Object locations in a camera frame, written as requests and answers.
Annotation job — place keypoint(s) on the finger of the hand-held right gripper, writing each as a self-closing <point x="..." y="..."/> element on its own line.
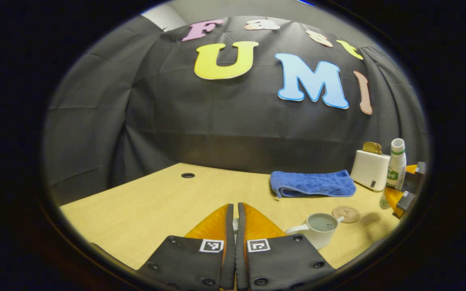
<point x="406" y="201"/>
<point x="420" y="167"/>

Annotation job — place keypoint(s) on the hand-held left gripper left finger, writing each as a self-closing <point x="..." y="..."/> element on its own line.
<point x="229" y="258"/>

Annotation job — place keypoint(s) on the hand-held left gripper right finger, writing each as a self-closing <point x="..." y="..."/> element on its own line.
<point x="241" y="258"/>

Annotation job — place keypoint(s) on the white plastic water bottle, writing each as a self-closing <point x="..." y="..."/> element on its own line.
<point x="397" y="165"/>

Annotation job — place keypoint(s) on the round cork coaster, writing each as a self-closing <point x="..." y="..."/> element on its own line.
<point x="348" y="214"/>

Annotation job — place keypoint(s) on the white teacup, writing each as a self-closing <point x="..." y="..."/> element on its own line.
<point x="318" y="238"/>

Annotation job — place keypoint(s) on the brown bread slice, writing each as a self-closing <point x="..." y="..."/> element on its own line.
<point x="367" y="148"/>
<point x="377" y="148"/>

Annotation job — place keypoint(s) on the white toaster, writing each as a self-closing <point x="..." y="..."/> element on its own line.
<point x="368" y="169"/>

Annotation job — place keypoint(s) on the blue towel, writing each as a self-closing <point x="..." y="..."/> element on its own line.
<point x="314" y="184"/>

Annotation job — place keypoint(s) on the black backdrop cloth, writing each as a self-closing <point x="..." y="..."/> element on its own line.
<point x="217" y="121"/>

